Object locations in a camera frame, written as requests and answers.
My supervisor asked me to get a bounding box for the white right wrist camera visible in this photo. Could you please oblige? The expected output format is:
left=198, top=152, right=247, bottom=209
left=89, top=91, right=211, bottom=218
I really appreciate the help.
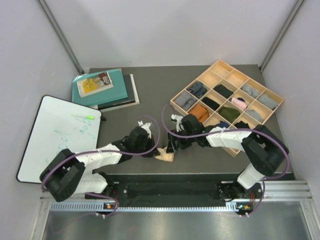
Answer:
left=171, top=114, right=185, bottom=133

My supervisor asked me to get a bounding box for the wooden compartment tray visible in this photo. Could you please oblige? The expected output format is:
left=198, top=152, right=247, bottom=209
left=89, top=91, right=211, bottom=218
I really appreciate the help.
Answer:
left=169, top=59, right=285, bottom=158

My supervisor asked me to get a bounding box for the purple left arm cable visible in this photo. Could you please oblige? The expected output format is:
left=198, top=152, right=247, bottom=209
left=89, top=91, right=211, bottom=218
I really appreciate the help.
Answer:
left=41, top=115, right=161, bottom=235

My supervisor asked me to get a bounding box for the black rolled garment upper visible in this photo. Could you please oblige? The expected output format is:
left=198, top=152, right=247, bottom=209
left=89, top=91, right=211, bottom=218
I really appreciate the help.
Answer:
left=213, top=84, right=234, bottom=99

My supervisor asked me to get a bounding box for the small illustrated paperback book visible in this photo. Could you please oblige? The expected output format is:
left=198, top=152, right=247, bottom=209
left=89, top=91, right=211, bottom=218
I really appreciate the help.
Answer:
left=75, top=71, right=114, bottom=98

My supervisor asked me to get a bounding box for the teal book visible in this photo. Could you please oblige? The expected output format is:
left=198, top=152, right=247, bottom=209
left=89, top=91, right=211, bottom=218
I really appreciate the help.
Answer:
left=71, top=68, right=128, bottom=107

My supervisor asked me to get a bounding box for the green marker pen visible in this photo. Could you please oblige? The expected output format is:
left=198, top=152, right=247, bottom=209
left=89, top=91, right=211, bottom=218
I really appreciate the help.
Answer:
left=71, top=113, right=95, bottom=120

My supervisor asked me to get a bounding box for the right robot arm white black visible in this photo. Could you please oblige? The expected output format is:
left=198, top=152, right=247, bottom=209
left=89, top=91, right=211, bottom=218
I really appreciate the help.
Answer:
left=167, top=114, right=289, bottom=199

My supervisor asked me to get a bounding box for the dark grey book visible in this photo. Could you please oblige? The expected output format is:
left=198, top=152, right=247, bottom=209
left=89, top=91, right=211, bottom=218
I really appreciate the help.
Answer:
left=92, top=74, right=140, bottom=113

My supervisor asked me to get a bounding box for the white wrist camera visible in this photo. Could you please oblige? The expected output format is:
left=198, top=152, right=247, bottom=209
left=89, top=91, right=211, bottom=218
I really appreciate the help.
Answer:
left=137, top=120, right=152, bottom=139
left=171, top=114, right=185, bottom=133

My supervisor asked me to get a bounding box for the black rolled garment lower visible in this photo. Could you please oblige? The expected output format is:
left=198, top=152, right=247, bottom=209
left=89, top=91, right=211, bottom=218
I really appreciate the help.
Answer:
left=234, top=121, right=250, bottom=129

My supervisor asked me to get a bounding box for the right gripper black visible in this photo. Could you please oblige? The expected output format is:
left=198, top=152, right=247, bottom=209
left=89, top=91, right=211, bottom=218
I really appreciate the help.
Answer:
left=167, top=126, right=197, bottom=153

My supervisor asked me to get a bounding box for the striped grey rolled garment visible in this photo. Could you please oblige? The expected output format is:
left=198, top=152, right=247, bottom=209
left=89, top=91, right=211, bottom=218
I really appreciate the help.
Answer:
left=174, top=91, right=196, bottom=111

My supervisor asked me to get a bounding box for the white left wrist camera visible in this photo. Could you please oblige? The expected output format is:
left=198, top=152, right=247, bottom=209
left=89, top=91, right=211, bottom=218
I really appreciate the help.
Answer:
left=137, top=120, right=152, bottom=139

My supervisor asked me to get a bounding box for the grey underwear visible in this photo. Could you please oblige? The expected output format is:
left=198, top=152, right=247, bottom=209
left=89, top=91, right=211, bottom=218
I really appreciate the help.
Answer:
left=241, top=83, right=261, bottom=99

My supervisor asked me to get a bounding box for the black rolled garment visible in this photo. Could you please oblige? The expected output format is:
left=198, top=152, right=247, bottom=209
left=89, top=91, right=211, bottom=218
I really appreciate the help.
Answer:
left=213, top=84, right=234, bottom=99
left=201, top=97, right=220, bottom=111
left=234, top=121, right=250, bottom=129

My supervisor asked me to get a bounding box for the whiteboard black frame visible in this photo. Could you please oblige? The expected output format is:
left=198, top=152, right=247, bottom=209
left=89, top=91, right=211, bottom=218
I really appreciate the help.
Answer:
left=16, top=95, right=102, bottom=184

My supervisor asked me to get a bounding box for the grey rolled garment right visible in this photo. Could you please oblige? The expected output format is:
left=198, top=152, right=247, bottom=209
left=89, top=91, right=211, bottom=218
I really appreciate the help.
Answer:
left=257, top=94, right=278, bottom=110

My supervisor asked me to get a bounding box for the orange rolled garment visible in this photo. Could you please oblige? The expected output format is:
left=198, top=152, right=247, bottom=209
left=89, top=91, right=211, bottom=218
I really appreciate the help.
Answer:
left=189, top=104, right=210, bottom=123

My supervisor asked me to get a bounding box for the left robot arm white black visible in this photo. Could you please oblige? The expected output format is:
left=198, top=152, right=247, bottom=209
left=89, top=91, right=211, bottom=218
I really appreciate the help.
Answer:
left=39, top=121, right=159, bottom=202

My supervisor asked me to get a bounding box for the grey slotted cable duct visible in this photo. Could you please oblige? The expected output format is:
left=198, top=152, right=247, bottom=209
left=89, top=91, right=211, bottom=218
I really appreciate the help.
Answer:
left=49, top=201, right=251, bottom=213

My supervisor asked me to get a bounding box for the navy blue rolled garment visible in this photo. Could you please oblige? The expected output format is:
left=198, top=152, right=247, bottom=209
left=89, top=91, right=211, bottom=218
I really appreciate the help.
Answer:
left=215, top=121, right=230, bottom=129

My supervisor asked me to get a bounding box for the navy patterned rolled garment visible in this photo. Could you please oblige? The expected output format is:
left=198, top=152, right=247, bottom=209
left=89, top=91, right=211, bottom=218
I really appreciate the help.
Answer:
left=187, top=81, right=207, bottom=99

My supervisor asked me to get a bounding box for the grey rolled garment middle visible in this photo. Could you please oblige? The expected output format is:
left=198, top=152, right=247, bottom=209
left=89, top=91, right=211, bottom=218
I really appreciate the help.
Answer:
left=246, top=109, right=263, bottom=123

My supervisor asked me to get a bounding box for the black rolled garment middle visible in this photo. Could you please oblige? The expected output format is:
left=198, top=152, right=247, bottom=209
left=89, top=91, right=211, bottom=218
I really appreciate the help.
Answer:
left=201, top=97, right=220, bottom=111

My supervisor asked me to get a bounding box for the pink rolled garment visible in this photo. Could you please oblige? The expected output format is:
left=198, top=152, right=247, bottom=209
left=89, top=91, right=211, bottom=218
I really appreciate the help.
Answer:
left=231, top=97, right=248, bottom=111

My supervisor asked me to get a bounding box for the beige underwear navy trim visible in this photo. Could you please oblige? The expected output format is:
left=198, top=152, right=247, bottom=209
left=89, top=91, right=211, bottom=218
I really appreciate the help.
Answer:
left=154, top=146, right=175, bottom=163

